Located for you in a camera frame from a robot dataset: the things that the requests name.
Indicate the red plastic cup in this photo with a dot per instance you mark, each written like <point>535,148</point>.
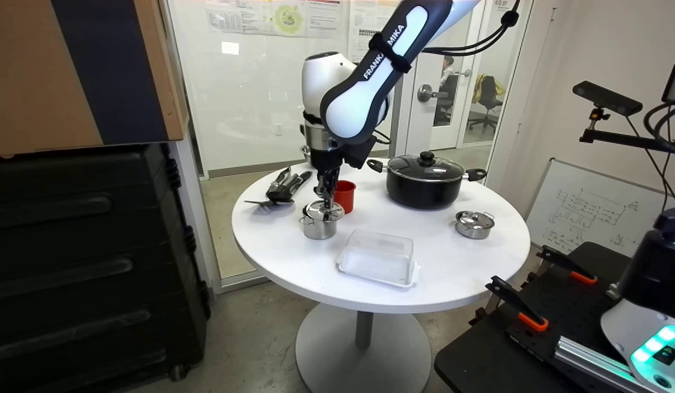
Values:
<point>346,196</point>

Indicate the white paper notice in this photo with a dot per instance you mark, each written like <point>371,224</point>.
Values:
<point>360,22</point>

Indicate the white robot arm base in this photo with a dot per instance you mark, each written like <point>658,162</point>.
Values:
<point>659,269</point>

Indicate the small open steel pot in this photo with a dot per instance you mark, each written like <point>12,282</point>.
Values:
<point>320,227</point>

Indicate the white table pedestal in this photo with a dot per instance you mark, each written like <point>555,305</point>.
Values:
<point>360,357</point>

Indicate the black office chair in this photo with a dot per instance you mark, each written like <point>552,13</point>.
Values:
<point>487,99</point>

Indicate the brown cardboard box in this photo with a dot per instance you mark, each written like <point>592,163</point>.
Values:
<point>30,72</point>

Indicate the black camera bar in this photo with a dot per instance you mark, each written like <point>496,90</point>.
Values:
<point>606,99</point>

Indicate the seated person in background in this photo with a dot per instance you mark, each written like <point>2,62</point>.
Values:
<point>446,94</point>

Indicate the black drawer cabinet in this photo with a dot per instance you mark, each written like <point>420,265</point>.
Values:
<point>82,276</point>

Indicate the black kitchen tongs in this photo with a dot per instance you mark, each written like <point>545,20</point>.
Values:
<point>284,185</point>

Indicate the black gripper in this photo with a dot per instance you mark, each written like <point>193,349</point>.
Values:
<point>326,163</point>

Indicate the black perforated workbench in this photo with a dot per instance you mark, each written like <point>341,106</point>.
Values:
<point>490,363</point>

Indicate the large black cooking pot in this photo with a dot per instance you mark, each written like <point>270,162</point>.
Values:
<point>425,195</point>

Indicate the white whiteboard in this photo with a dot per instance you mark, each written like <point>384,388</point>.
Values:
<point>590,208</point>

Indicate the glass lid with black knob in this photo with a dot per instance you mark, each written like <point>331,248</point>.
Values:
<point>425,169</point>

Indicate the poster with green circle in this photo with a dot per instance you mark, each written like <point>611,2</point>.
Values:
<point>278,15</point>

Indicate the small metal bowl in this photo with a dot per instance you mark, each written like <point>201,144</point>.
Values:
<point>472,224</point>

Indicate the aluminium profile rail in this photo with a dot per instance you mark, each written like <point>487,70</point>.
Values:
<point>590,360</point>

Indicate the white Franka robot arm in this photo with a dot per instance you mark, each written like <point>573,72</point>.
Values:
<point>365,87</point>

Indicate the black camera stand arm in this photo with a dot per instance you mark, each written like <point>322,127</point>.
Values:
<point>628,138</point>

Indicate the clear plastic container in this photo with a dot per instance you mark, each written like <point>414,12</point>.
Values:
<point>377,258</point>

